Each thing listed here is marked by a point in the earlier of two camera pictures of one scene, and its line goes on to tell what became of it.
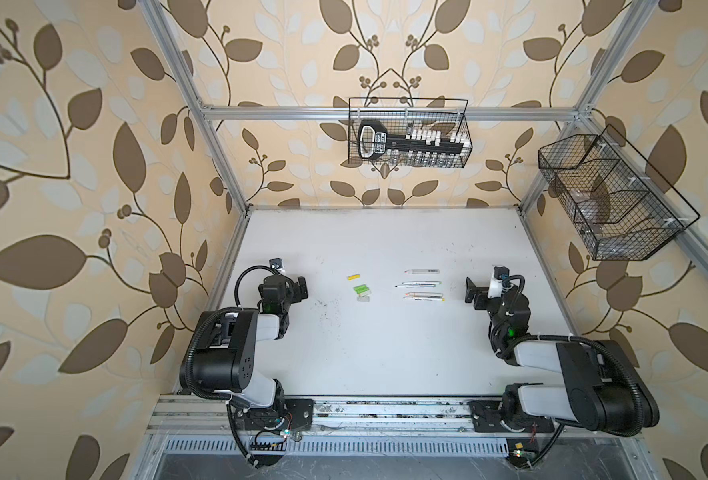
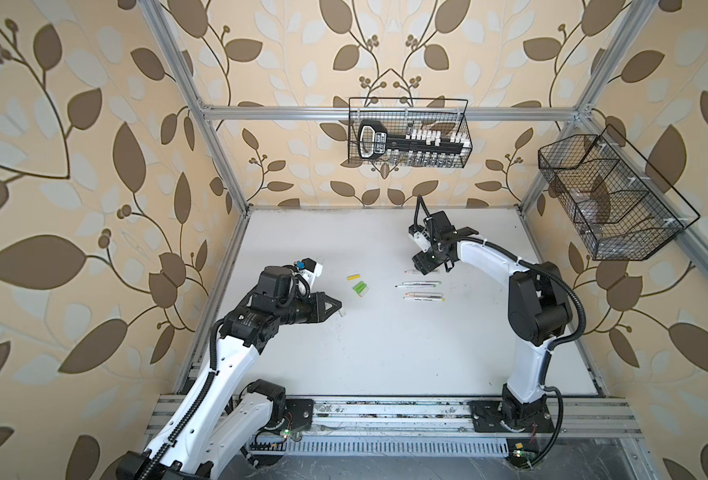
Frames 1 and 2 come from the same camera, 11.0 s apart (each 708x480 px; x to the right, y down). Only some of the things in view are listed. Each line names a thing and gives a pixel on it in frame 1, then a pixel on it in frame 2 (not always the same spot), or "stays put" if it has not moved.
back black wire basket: [410, 132] stays put
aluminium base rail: [391, 416] stays put
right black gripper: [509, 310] to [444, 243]
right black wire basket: [621, 208] stays put
